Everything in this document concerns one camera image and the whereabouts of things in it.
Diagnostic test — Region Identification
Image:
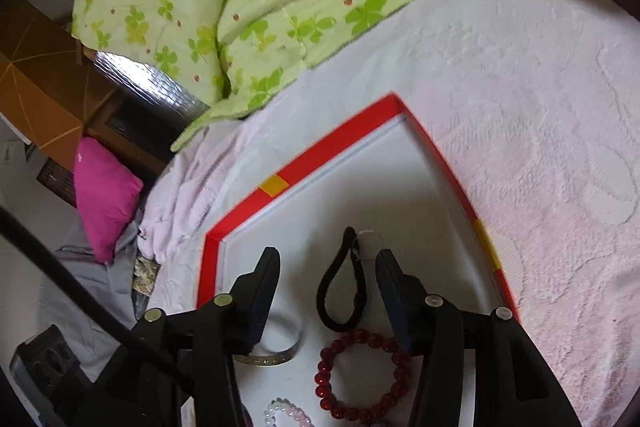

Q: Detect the silver bangle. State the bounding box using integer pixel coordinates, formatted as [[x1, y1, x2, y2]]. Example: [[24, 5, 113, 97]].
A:
[[232, 313, 305, 367]]

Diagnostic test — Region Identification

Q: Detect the pale pink bead bracelet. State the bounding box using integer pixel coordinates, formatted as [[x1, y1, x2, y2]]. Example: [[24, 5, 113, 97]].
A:
[[262, 397, 317, 427]]

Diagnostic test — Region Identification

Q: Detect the red bead bracelet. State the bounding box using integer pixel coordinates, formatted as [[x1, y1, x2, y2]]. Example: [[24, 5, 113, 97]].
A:
[[313, 327, 412, 425]]

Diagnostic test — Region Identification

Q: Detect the black hair tie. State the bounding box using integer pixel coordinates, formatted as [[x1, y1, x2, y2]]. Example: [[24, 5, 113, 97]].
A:
[[316, 225, 369, 334]]

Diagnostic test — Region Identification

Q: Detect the grey bed sheet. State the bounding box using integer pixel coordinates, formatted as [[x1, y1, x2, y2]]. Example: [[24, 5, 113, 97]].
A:
[[29, 206, 151, 383]]

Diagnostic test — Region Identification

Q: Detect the floral patterned cloth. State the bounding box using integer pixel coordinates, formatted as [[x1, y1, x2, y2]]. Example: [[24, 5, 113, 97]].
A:
[[132, 256, 160, 297]]

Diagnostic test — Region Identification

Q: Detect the red shallow box tray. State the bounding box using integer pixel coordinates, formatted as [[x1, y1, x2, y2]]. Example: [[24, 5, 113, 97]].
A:
[[198, 94, 513, 426]]

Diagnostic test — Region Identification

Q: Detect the magenta pillow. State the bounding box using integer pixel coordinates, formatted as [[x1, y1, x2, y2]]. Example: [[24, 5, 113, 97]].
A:
[[74, 136, 143, 263]]

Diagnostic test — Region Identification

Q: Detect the silver foil insulation panel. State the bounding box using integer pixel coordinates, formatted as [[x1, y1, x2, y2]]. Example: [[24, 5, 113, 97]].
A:
[[91, 51, 209, 127]]

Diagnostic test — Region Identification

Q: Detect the brown wooden headboard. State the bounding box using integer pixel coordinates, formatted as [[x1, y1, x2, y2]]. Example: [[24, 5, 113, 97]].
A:
[[0, 0, 172, 178]]

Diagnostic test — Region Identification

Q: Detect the pink fleece blanket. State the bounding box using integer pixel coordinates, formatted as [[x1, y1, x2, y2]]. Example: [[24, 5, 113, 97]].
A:
[[139, 0, 639, 426]]

